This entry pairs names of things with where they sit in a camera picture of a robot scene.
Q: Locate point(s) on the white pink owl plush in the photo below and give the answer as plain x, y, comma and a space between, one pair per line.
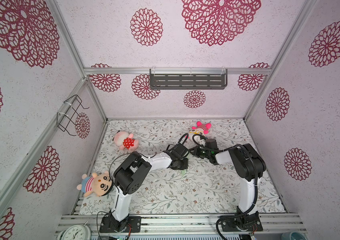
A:
201, 129

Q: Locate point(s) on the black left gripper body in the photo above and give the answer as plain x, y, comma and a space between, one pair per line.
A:
183, 164

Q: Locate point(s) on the teal cup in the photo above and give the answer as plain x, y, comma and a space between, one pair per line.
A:
293, 236

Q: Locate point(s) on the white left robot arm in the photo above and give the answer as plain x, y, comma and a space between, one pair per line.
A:
132, 172

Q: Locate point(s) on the light green paper sheet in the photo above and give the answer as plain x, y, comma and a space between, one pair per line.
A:
184, 171

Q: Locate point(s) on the black wire wall rack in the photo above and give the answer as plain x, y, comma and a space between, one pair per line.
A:
74, 121

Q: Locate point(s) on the grey wall shelf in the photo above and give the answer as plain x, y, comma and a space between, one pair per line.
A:
190, 81

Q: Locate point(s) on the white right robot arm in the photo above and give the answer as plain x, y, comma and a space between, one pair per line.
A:
248, 165

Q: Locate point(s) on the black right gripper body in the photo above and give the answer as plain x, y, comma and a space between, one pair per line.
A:
202, 153

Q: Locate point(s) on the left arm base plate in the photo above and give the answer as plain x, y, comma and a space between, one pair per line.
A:
128, 225

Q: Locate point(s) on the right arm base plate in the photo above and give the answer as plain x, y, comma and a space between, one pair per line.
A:
247, 223

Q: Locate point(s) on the white analog clock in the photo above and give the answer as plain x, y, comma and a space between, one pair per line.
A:
76, 232

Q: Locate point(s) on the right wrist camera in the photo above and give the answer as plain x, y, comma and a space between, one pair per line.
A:
211, 144

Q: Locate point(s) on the pink plush red dotted dress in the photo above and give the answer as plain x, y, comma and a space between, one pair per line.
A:
126, 141

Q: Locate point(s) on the striped hat doll plush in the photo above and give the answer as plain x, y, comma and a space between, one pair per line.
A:
98, 184

